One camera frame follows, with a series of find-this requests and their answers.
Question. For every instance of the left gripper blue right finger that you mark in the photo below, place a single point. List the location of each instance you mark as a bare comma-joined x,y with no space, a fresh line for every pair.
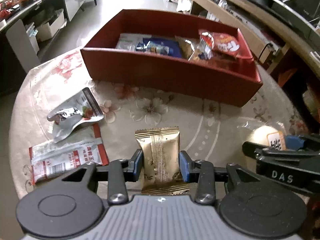
195,171

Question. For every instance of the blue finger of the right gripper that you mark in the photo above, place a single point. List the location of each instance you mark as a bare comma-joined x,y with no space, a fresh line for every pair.
258,152
294,142

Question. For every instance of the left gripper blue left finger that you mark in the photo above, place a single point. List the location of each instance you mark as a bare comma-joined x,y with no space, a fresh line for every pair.
126,170

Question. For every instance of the white bread bun pack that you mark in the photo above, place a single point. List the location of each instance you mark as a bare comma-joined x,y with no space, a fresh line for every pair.
269,136

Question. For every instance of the gold foil snack pack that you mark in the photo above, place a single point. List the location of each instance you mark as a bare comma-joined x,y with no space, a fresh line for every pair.
161,147

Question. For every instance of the silver foil snack pouch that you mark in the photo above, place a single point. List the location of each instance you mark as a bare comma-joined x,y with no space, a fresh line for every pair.
81,108

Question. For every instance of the red white long snack pack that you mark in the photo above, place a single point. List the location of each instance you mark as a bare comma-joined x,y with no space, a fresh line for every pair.
52,159

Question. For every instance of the blue sausage snack pack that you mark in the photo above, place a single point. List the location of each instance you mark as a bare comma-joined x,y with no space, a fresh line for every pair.
159,46

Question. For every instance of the yellow egg waffle clear pack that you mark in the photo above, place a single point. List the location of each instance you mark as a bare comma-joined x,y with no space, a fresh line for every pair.
193,50

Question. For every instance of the white green long snack pack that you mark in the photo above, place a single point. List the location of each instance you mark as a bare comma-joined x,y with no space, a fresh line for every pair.
128,41

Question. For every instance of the red orange snack pack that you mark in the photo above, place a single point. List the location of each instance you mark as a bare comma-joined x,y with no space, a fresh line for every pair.
219,43

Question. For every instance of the red cardboard box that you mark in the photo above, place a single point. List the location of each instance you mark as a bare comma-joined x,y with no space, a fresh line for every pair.
233,83

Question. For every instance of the wooden TV console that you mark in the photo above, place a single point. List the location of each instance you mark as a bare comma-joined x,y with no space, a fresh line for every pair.
291,38

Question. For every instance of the white storage box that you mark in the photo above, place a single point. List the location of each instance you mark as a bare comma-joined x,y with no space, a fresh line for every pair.
48,29

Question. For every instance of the dark grey sideboard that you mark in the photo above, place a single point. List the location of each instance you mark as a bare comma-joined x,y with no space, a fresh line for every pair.
17,53

